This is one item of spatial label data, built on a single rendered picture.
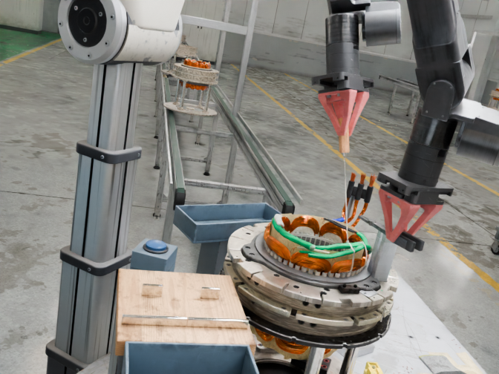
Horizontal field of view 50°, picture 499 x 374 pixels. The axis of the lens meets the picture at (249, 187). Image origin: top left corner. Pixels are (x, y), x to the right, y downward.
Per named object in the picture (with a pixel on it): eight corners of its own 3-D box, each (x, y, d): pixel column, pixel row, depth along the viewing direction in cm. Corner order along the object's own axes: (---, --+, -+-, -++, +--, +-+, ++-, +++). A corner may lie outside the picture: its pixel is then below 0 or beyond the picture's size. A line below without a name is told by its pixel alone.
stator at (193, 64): (186, 84, 396) (189, 56, 390) (213, 90, 391) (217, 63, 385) (173, 85, 376) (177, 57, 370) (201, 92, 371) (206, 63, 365)
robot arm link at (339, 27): (327, 19, 96) (323, 9, 91) (366, 15, 94) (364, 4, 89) (327, 57, 96) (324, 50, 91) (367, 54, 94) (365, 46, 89)
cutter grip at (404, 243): (413, 252, 79) (416, 242, 78) (410, 252, 78) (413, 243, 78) (393, 241, 82) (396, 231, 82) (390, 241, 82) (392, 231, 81)
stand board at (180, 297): (253, 359, 75) (256, 344, 74) (114, 356, 70) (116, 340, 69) (228, 287, 93) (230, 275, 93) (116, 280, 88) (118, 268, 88)
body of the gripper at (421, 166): (451, 199, 80) (468, 153, 78) (405, 199, 75) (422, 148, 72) (419, 184, 85) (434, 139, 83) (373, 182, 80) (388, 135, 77)
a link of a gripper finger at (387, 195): (428, 249, 82) (448, 192, 79) (396, 251, 78) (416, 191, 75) (396, 230, 87) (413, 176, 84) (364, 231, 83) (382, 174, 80)
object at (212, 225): (245, 302, 142) (266, 202, 134) (267, 324, 134) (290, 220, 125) (158, 315, 128) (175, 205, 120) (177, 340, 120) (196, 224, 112)
